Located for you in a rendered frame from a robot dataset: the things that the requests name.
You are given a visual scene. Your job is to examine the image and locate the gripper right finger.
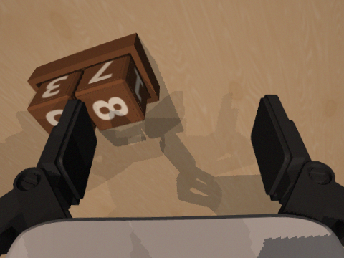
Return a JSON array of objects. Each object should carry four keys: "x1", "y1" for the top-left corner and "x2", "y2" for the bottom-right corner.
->
[{"x1": 251, "y1": 95, "x2": 344, "y2": 246}]

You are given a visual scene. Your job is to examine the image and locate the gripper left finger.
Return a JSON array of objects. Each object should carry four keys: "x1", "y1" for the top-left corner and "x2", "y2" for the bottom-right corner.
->
[{"x1": 0, "y1": 99, "x2": 97, "y2": 256}]

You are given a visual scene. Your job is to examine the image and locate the brown wooden number cube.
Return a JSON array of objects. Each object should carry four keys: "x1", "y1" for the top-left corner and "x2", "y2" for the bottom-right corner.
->
[
  {"x1": 27, "y1": 69, "x2": 84, "y2": 135},
  {"x1": 75, "y1": 53, "x2": 148, "y2": 130}
]

